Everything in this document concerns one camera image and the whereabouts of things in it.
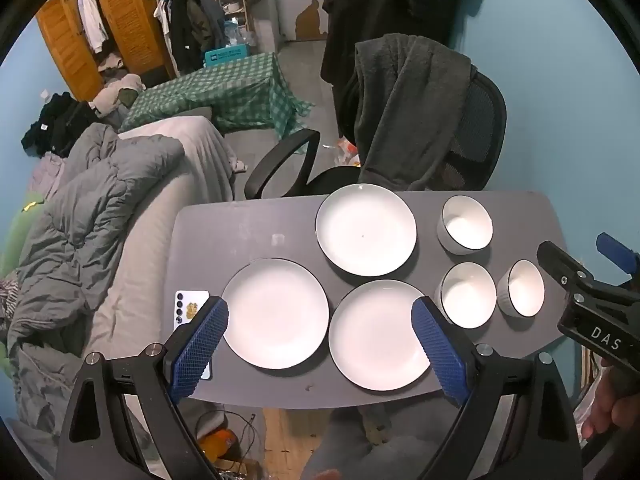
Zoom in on teal plastic crate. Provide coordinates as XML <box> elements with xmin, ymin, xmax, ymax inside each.
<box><xmin>204</xmin><ymin>44</ymin><xmax>251</xmax><ymax>67</ymax></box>

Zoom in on wooden clothes rack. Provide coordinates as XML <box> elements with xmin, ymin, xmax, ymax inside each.
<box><xmin>152</xmin><ymin>0</ymin><xmax>253</xmax><ymax>76</ymax></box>

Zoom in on black hanging jacket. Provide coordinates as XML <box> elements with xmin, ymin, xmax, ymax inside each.
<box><xmin>320</xmin><ymin>0</ymin><xmax>478</xmax><ymax>126</ymax></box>

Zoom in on person's right hand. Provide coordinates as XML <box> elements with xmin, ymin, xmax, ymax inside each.
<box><xmin>582</xmin><ymin>367</ymin><xmax>640</xmax><ymax>441</ymax></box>

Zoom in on white smartphone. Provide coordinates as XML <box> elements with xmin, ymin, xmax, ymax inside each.
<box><xmin>172</xmin><ymin>290</ymin><xmax>213</xmax><ymax>381</ymax></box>

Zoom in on orange object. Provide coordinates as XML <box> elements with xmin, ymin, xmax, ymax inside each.
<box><xmin>197</xmin><ymin>427</ymin><xmax>239</xmax><ymax>463</ymax></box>

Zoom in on white plate with black rim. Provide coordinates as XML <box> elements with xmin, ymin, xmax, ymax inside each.
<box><xmin>328</xmin><ymin>279</ymin><xmax>438</xmax><ymax>392</ymax></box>
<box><xmin>315</xmin><ymin>183</ymin><xmax>418</xmax><ymax>277</ymax></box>
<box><xmin>221</xmin><ymin>258</ymin><xmax>330</xmax><ymax>371</ymax></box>

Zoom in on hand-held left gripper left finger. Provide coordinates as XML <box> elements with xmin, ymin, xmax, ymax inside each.
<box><xmin>59</xmin><ymin>296</ymin><xmax>230</xmax><ymax>480</ymax></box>

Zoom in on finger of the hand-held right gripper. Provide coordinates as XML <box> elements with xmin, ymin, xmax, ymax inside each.
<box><xmin>596</xmin><ymin>232</ymin><xmax>640</xmax><ymax>288</ymax></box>
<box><xmin>537</xmin><ymin>241</ymin><xmax>601</xmax><ymax>311</ymax></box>

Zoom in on pile of black clothes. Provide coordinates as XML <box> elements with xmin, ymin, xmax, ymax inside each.
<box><xmin>21</xmin><ymin>91</ymin><xmax>99</xmax><ymax>158</ymax></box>

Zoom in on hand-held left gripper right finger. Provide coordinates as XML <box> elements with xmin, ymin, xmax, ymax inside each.
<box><xmin>411</xmin><ymin>296</ymin><xmax>583</xmax><ymax>480</ymax></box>

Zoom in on lilac cloth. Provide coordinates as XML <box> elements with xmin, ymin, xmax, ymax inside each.
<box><xmin>27</xmin><ymin>152</ymin><xmax>67</xmax><ymax>202</ymax></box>

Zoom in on grey duvet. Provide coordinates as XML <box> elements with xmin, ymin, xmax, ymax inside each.
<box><xmin>7</xmin><ymin>122</ymin><xmax>187</xmax><ymax>428</ymax></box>

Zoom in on light grey bed sheet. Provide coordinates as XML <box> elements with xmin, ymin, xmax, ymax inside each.
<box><xmin>15</xmin><ymin>116</ymin><xmax>237</xmax><ymax>480</ymax></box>

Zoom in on black mesh office chair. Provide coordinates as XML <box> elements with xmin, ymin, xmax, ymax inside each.
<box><xmin>244</xmin><ymin>67</ymin><xmax>507</xmax><ymax>198</ymax></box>

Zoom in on hanging dark clothes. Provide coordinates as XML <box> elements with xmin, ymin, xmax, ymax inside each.
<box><xmin>162</xmin><ymin>0</ymin><xmax>227</xmax><ymax>75</ymax></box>

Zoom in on large white ribbed bowl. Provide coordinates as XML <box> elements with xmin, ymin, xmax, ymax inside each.
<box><xmin>436</xmin><ymin>194</ymin><xmax>495</xmax><ymax>256</ymax></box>

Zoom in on person's grey trousers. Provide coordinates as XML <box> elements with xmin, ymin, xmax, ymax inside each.
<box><xmin>300</xmin><ymin>402</ymin><xmax>431</xmax><ymax>480</ymax></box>

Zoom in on small white ribbed bowl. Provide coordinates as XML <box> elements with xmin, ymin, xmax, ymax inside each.
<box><xmin>496</xmin><ymin>259</ymin><xmax>547</xmax><ymax>318</ymax></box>

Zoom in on green checked cloth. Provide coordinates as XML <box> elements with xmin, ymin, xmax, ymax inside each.
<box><xmin>118</xmin><ymin>52</ymin><xmax>316</xmax><ymax>136</ymax></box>

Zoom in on orange snack packet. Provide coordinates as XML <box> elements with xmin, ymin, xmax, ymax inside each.
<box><xmin>334</xmin><ymin>136</ymin><xmax>362</xmax><ymax>167</ymax></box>

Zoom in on medium white ribbed bowl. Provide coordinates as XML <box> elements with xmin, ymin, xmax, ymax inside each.
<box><xmin>436</xmin><ymin>261</ymin><xmax>498</xmax><ymax>330</ymax></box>

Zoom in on wooden louvred wardrobe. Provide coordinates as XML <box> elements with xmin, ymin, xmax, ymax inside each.
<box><xmin>36</xmin><ymin>0</ymin><xmax>173</xmax><ymax>103</ymax></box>

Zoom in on white hanging shirt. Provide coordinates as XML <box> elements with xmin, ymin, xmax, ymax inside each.
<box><xmin>77</xmin><ymin>0</ymin><xmax>110</xmax><ymax>53</ymax></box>

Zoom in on pile of beige clothes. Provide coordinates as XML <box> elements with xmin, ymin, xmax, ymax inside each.
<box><xmin>90</xmin><ymin>52</ymin><xmax>147</xmax><ymax>117</ymax></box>

